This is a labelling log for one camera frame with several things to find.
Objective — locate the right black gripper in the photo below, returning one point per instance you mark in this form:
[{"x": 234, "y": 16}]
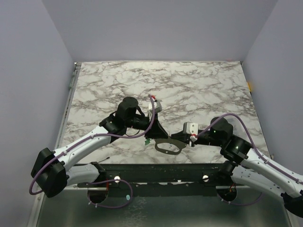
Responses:
[{"x": 187, "y": 137}]

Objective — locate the metal key holder plate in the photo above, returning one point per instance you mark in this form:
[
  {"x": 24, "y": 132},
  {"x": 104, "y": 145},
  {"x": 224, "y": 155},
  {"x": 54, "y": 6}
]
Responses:
[{"x": 169, "y": 146}]

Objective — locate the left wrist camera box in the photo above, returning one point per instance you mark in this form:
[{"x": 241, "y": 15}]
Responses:
[{"x": 157, "y": 107}]

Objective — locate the left aluminium rail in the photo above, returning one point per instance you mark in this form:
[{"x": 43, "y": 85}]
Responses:
[{"x": 72, "y": 87}]

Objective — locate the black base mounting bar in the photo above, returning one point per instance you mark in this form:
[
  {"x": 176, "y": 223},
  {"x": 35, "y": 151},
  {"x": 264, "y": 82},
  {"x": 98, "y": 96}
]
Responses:
[{"x": 161, "y": 180}]

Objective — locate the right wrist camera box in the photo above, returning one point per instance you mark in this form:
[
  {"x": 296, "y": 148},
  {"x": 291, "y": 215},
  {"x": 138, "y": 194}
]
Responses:
[{"x": 190, "y": 128}]

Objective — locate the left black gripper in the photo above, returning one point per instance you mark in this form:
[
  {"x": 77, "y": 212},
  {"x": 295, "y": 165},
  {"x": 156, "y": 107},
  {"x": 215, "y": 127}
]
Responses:
[{"x": 157, "y": 131}]

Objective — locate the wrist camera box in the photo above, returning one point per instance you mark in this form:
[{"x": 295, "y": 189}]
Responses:
[
  {"x": 190, "y": 128},
  {"x": 157, "y": 107}
]

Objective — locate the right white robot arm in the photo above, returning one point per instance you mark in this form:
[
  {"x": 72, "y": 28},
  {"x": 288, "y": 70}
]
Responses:
[{"x": 246, "y": 165}]

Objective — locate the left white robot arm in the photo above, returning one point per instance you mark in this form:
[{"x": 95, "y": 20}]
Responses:
[{"x": 54, "y": 170}]

